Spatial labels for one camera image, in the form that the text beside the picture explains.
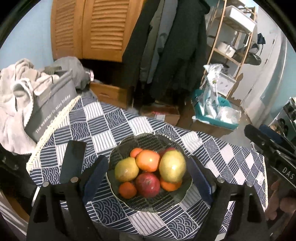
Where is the large cardboard box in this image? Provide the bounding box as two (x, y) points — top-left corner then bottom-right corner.
(178, 107), (238, 138)

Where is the wooden drawer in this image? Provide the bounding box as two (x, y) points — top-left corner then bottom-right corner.
(89, 82), (133, 109)

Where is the black coat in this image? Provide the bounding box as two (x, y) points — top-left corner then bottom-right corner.
(149, 0), (207, 105)

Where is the metal shoe rack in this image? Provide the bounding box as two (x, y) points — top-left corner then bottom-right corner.
(268, 97), (296, 139)

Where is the olive cloth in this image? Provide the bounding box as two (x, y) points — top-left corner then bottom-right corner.
(44, 66), (60, 75)

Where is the grey garment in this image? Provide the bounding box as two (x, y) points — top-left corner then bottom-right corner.
(50, 57), (93, 90)

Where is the grey fabric storage bag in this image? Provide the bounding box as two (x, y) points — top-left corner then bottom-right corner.
(24, 70), (78, 143)

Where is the white door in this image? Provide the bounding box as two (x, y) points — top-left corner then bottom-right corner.
(240, 32), (284, 109)

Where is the clear plastic bag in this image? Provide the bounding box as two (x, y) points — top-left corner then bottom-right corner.
(217, 107), (241, 123)

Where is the pile of light clothes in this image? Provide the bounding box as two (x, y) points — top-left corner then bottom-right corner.
(0, 58), (38, 154)

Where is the dark hanging hat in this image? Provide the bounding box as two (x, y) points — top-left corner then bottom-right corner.
(236, 44), (262, 65)

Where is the dark glass plate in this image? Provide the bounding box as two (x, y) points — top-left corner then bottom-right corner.
(106, 133), (193, 213)

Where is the white pot with lid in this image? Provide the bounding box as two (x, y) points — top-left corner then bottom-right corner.
(216, 41), (236, 58)

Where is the teal plastic bin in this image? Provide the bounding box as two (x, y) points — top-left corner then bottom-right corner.
(191, 89), (240, 130)

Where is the red apple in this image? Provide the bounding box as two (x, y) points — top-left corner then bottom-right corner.
(135, 172), (161, 198)
(158, 147), (177, 157)

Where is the white drawer box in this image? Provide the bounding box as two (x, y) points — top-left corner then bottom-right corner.
(216, 71), (236, 96)

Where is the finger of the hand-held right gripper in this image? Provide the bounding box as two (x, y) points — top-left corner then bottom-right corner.
(244, 124), (280, 163)
(258, 125), (296, 158)

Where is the blue white patterned tablecloth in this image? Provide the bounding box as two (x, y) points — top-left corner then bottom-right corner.
(26, 95), (269, 241)

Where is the orange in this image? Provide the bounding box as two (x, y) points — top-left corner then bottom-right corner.
(135, 150), (161, 172)
(130, 148), (143, 159)
(159, 177), (183, 192)
(119, 182), (137, 199)

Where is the white storage box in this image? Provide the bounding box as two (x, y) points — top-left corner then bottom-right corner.
(223, 5), (257, 33)

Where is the black smartphone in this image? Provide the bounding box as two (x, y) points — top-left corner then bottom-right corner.
(60, 140), (87, 184)

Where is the small cardboard box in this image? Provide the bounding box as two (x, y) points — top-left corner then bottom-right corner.
(140, 105), (181, 126)

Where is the yellow mango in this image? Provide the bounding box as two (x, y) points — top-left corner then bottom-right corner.
(114, 157), (139, 182)
(159, 150), (187, 183)

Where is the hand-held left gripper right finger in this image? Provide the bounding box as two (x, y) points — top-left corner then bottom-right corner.
(187, 156), (270, 241)

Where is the grey jacket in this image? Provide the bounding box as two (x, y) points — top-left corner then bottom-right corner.
(140, 0), (178, 84)

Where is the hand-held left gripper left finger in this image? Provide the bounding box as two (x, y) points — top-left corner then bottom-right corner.
(26, 155), (109, 241)

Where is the person's right hand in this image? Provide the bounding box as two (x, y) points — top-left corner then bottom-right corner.
(264, 179), (296, 220)

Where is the wooden louvered wardrobe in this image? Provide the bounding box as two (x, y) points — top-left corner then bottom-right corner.
(50, 0), (148, 63)

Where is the wooden shelf rack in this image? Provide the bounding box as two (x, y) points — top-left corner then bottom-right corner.
(202, 0), (258, 100)

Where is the group of shoes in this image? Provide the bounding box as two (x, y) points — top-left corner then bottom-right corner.
(275, 98), (296, 135)

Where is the dark green coat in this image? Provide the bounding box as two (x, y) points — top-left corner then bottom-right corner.
(121, 0), (162, 87)

